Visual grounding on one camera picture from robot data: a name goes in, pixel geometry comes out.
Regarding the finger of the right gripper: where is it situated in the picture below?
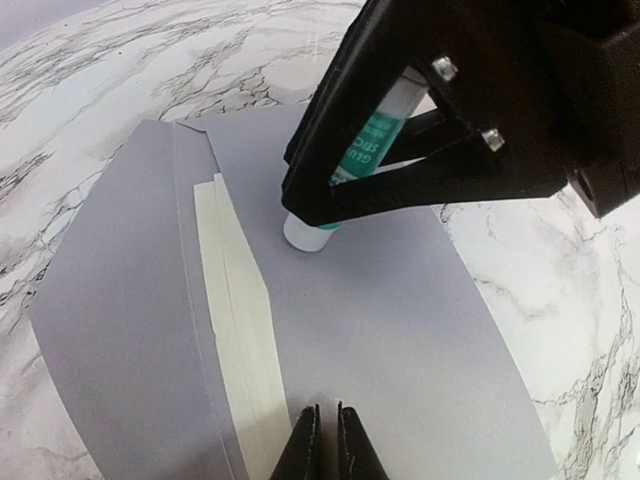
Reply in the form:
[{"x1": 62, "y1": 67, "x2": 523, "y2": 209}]
[
  {"x1": 282, "y1": 59, "x2": 567, "y2": 226},
  {"x1": 283, "y1": 1, "x2": 415, "y2": 193}
]

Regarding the cream paper letter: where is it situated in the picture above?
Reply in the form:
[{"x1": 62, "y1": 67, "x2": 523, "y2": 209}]
[{"x1": 194, "y1": 174, "x2": 291, "y2": 460}]

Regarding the green white glue stick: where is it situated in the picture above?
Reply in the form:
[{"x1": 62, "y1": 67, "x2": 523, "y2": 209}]
[{"x1": 283, "y1": 67, "x2": 428, "y2": 253}]

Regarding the grey envelope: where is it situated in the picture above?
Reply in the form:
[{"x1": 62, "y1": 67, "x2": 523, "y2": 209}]
[{"x1": 29, "y1": 106, "x2": 555, "y2": 479}]

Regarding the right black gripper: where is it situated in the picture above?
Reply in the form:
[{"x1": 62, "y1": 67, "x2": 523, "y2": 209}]
[{"x1": 408, "y1": 1, "x2": 639, "y2": 218}]

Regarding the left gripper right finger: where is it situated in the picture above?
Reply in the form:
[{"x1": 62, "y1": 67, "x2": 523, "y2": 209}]
[{"x1": 337, "y1": 403, "x2": 389, "y2": 480}]

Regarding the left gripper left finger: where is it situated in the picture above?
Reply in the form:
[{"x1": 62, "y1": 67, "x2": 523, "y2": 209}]
[{"x1": 269, "y1": 404, "x2": 321, "y2": 480}]

